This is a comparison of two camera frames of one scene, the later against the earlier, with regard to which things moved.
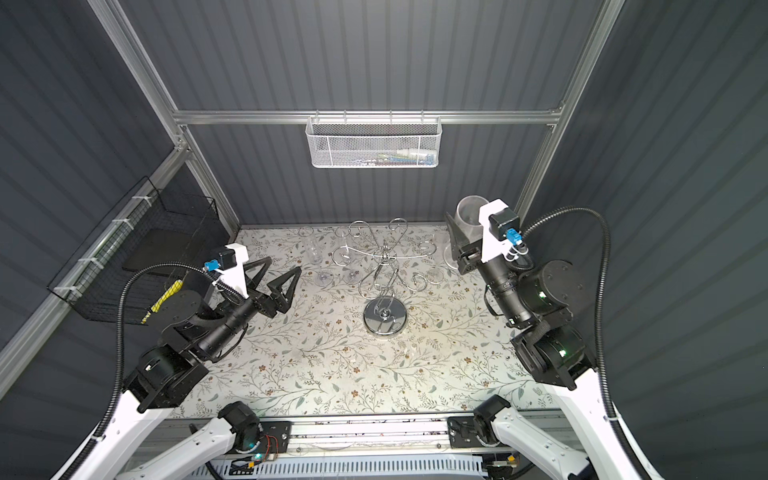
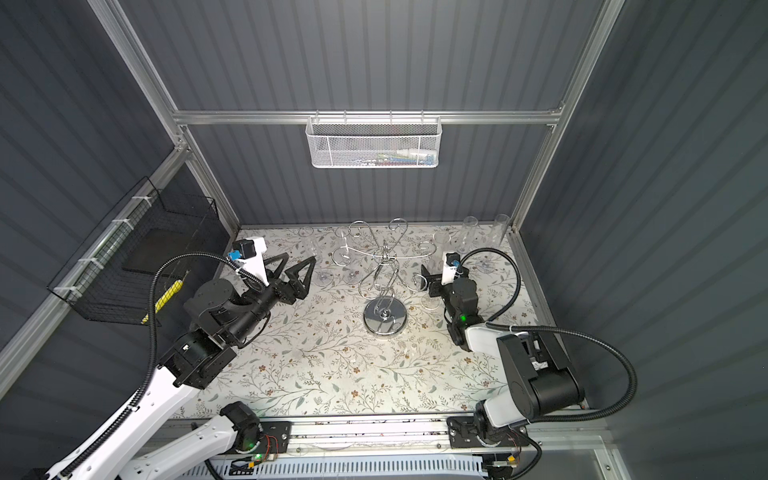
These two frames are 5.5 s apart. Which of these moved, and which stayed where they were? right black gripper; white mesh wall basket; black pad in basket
Moved: right black gripper
Stayed: white mesh wall basket; black pad in basket
